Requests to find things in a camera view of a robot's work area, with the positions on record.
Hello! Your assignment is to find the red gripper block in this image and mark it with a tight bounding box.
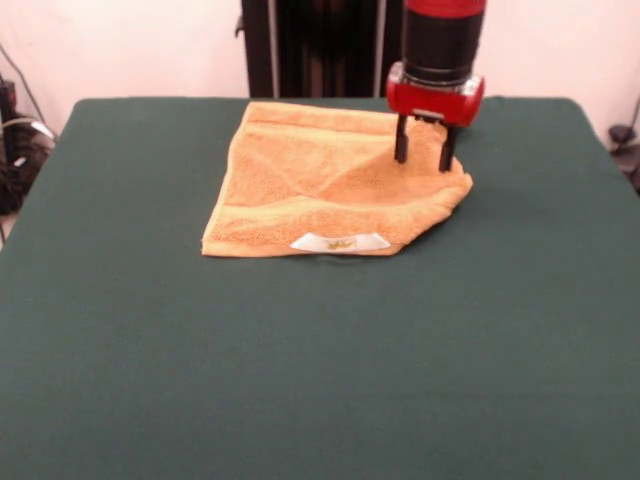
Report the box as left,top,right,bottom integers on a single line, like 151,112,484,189
384,62,487,174

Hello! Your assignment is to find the orange-tan terry towel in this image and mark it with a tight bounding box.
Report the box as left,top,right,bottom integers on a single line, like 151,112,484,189
200,101,475,260

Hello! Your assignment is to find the black plug adapter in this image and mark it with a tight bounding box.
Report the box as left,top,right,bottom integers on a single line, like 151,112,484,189
608,124,634,154

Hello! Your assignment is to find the dark green table cloth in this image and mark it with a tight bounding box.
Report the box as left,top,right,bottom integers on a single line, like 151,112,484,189
0,96,640,480

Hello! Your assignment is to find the dark cable pile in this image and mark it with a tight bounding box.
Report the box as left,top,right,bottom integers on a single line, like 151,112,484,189
617,149,640,196

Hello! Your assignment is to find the black cable bundle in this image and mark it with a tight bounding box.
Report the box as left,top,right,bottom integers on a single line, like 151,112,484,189
0,117,57,217

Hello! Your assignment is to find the black wall plug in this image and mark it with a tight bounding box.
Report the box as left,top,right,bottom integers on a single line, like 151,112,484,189
0,77,17,121

